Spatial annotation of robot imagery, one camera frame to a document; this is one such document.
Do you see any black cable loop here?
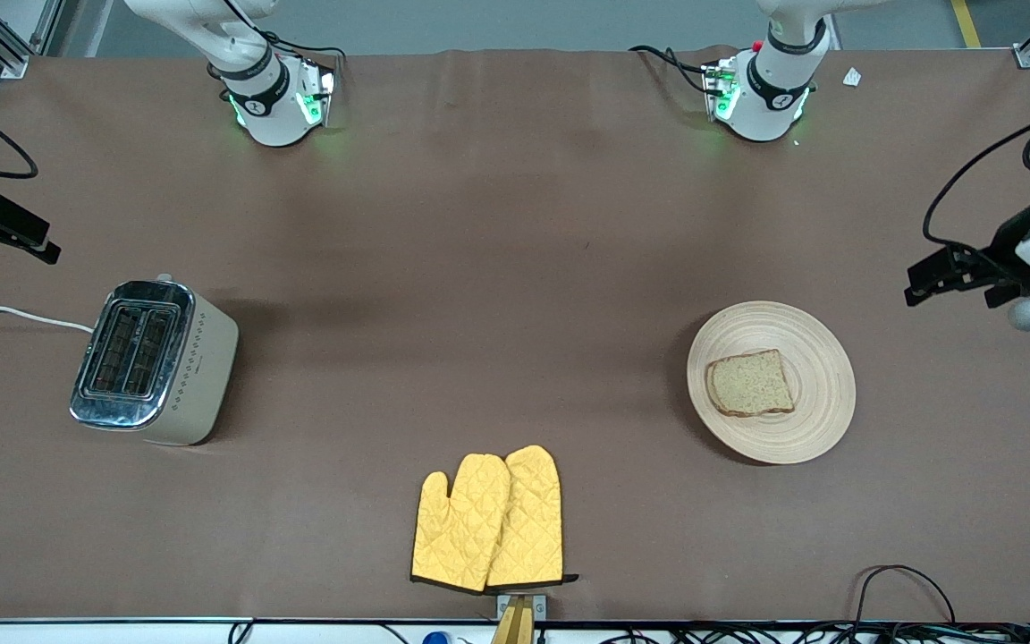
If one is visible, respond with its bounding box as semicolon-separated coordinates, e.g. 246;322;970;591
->
850;564;958;631

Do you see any metal arm base connector plate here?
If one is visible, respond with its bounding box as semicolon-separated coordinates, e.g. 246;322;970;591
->
296;58;339;128
701;58;741;123

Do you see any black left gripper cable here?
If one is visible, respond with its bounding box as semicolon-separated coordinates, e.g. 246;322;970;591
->
924;97;1030;251

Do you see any white toaster power cord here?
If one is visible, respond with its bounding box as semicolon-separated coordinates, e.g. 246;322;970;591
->
0;301;94;334

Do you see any black arm base cable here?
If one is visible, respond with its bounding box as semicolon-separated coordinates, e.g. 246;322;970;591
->
260;31;348;65
629;45;714;95

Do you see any slice of brown-crust toast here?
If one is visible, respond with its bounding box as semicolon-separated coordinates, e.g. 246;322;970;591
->
705;349;796;418

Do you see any yellow quilted oven mitt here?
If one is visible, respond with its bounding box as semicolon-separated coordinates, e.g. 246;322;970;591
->
410;453;512;594
485;445;580;589

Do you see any small metal table bracket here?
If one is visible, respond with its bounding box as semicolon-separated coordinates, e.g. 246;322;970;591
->
497;593;547;620

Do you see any round pale wooden plate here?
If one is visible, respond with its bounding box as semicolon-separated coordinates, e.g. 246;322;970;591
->
687;301;857;465

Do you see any cream and chrome toaster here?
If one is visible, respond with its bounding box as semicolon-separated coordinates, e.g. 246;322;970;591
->
69;273;240;446

